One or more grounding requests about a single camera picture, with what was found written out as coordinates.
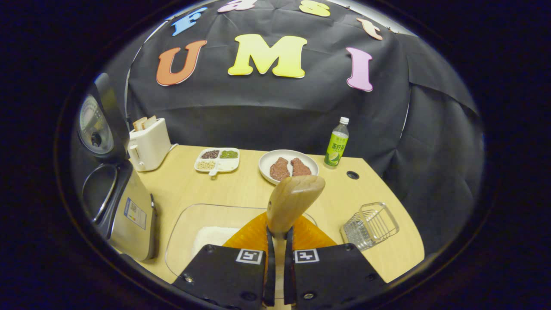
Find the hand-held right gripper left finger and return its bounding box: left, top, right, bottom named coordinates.
left=172, top=212, right=276, bottom=310

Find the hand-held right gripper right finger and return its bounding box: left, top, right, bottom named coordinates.
left=283, top=215, right=387, bottom=310

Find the clear glass rice dish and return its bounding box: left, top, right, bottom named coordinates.
left=164, top=203, right=319, bottom=280

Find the wooden spoon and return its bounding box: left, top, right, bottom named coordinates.
left=266, top=175, right=326, bottom=302

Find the dark grey rice cooker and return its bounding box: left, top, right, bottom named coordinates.
left=71, top=72, right=158, bottom=262

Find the white divided bean dish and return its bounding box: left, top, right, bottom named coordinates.
left=194, top=148, right=240, bottom=178

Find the brown meat piece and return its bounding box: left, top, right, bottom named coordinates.
left=270, top=157, right=291, bottom=181
left=291, top=158, right=312, bottom=177

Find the white round plate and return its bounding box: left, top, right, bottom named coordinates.
left=258, top=149, right=319, bottom=186

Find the green tea bottle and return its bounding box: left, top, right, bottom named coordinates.
left=324, top=117, right=350, bottom=168

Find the white toaster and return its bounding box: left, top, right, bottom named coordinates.
left=128, top=116, right=172, bottom=172

